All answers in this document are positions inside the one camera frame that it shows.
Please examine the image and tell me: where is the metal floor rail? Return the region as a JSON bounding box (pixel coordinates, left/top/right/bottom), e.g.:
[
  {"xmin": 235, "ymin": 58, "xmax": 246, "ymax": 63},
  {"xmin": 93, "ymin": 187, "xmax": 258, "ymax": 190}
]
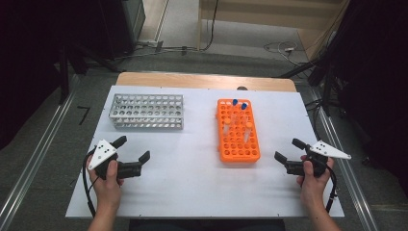
[
  {"xmin": 309, "ymin": 90, "xmax": 380, "ymax": 231},
  {"xmin": 0, "ymin": 74, "xmax": 81, "ymax": 227}
]

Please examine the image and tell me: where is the hand-held gripper black cable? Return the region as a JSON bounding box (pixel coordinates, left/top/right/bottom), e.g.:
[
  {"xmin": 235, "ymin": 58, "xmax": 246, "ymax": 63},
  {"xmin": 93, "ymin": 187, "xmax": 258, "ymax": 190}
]
[
  {"xmin": 324, "ymin": 163, "xmax": 339, "ymax": 214},
  {"xmin": 82, "ymin": 148, "xmax": 98, "ymax": 218}
]

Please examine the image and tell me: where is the grey floor cable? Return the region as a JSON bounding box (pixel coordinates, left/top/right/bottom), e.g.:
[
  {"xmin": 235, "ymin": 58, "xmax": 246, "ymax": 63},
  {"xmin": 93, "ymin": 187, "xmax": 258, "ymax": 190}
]
[{"xmin": 115, "ymin": 39, "xmax": 199, "ymax": 61}]

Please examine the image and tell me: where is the black hanging cable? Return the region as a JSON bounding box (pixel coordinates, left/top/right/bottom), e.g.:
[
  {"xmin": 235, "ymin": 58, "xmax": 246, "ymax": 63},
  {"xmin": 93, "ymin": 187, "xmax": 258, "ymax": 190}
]
[{"xmin": 201, "ymin": 0, "xmax": 220, "ymax": 52}]

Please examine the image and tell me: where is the black metal stand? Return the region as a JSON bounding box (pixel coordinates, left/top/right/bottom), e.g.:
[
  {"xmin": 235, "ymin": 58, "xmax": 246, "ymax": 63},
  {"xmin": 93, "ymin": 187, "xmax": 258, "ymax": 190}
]
[{"xmin": 57, "ymin": 40, "xmax": 123, "ymax": 106}]

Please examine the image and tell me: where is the orange test tube rack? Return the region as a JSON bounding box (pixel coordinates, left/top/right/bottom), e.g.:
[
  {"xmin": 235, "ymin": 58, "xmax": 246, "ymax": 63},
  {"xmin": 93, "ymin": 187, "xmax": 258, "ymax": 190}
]
[{"xmin": 216, "ymin": 98, "xmax": 262, "ymax": 164}]

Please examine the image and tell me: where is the wooden table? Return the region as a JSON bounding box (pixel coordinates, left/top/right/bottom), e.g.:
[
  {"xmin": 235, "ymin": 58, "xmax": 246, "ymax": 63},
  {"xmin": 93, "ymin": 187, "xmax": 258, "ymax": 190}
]
[{"xmin": 115, "ymin": 71, "xmax": 297, "ymax": 93}]

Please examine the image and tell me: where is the person's right hand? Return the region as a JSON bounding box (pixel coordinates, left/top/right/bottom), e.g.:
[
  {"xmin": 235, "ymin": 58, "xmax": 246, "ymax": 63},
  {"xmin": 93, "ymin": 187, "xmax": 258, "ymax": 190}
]
[{"xmin": 296, "ymin": 158, "xmax": 335, "ymax": 206}]

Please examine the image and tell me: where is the right hand-held gripper black cable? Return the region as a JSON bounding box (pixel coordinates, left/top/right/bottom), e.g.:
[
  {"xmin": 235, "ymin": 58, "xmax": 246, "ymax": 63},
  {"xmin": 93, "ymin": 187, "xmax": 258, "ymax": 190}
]
[{"xmin": 324, "ymin": 163, "xmax": 339, "ymax": 214}]

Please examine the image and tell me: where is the black tripod stand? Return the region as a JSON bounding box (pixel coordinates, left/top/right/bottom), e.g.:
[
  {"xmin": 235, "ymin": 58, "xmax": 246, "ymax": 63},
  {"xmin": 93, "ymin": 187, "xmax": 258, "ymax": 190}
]
[{"xmin": 278, "ymin": 57, "xmax": 342, "ymax": 117}]

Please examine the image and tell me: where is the person's left hand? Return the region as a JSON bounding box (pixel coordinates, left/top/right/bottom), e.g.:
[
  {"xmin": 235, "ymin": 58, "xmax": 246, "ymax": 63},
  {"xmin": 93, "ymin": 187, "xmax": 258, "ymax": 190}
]
[{"xmin": 86, "ymin": 159, "xmax": 125, "ymax": 210}]

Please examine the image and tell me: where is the white floor cable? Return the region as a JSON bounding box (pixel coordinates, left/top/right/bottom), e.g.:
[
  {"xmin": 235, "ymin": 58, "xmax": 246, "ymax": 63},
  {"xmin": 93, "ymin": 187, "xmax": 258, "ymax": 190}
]
[{"xmin": 263, "ymin": 40, "xmax": 310, "ymax": 67}]

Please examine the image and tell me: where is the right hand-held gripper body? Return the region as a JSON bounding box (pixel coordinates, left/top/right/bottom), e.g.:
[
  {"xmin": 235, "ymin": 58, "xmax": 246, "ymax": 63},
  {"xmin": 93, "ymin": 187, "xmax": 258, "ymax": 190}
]
[{"xmin": 285, "ymin": 140, "xmax": 352, "ymax": 178}]

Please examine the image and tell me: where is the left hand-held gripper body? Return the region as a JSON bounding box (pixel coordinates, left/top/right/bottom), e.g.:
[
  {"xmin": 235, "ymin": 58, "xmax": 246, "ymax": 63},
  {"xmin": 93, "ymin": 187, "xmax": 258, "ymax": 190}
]
[{"xmin": 87, "ymin": 139, "xmax": 143, "ymax": 181}]

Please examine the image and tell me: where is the dark grey cabinet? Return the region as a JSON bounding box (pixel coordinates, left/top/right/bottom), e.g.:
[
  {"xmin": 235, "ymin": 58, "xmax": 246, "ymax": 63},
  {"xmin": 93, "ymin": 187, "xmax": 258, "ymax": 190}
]
[{"xmin": 99, "ymin": 0, "xmax": 146, "ymax": 61}]

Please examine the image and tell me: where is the white board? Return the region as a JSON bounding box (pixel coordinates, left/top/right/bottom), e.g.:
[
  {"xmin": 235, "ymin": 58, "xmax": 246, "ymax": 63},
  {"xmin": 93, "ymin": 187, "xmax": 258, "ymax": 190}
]
[{"xmin": 65, "ymin": 85, "xmax": 344, "ymax": 219}]

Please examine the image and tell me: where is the left hand-held gripper black cable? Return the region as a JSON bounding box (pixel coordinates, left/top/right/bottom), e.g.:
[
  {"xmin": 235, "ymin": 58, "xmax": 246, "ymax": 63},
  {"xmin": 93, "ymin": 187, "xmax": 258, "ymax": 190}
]
[{"xmin": 82, "ymin": 148, "xmax": 98, "ymax": 218}]

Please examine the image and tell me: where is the metal test tube rack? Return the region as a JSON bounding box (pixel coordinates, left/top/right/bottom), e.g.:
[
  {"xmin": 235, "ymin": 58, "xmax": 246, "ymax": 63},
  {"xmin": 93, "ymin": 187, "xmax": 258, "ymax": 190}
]
[{"xmin": 109, "ymin": 93, "xmax": 185, "ymax": 130}]

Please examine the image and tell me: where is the black curtain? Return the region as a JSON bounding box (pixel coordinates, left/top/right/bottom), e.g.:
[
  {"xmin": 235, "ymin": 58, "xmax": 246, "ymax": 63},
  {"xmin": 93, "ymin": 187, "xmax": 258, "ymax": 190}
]
[{"xmin": 316, "ymin": 0, "xmax": 408, "ymax": 189}]

